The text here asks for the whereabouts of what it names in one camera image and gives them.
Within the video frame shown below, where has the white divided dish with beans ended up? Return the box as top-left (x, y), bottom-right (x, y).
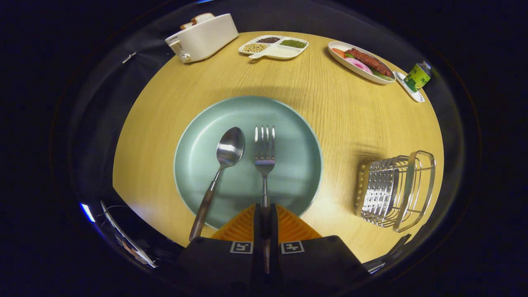
top-left (238, 35), bottom-right (309, 60)

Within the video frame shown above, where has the open laptop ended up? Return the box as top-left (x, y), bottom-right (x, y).
top-left (100, 201), bottom-right (159, 269)

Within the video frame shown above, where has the steel fork with dark handle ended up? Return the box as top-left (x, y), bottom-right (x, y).
top-left (254, 125), bottom-right (276, 273)

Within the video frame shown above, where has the green label drink bottle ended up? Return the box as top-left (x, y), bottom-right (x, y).
top-left (403, 61), bottom-right (432, 93)

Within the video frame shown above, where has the large toast bread slice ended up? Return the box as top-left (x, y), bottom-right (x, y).
top-left (191, 12), bottom-right (216, 25)

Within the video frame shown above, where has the pink round food slice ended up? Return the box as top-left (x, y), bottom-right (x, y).
top-left (345, 57), bottom-right (373, 75)

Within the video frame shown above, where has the small white rectangular tray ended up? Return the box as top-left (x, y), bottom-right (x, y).
top-left (393, 71), bottom-right (425, 103)

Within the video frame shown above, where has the pale green round plate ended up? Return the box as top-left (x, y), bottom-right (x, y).
top-left (174, 96), bottom-right (323, 230)

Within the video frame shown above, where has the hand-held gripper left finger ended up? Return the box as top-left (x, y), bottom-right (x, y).
top-left (177, 203), bottom-right (264, 289)

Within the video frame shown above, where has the white oval food plate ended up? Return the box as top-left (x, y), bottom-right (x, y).
top-left (328, 41), bottom-right (396, 85)

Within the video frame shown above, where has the white toaster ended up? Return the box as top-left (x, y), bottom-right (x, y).
top-left (165, 13), bottom-right (239, 64)

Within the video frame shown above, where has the steel spoon with dark handle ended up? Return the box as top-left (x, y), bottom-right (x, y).
top-left (189, 127), bottom-right (246, 242)

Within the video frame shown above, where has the brown cooked meat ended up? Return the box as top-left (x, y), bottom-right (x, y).
top-left (345, 48), bottom-right (394, 78)

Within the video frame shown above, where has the metal wire basket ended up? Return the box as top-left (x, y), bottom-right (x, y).
top-left (355, 150), bottom-right (436, 233)

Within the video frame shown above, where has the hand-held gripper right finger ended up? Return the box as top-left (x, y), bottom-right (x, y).
top-left (270, 203), bottom-right (370, 289)

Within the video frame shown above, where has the lit computer monitor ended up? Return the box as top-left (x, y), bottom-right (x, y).
top-left (80, 202), bottom-right (96, 223)

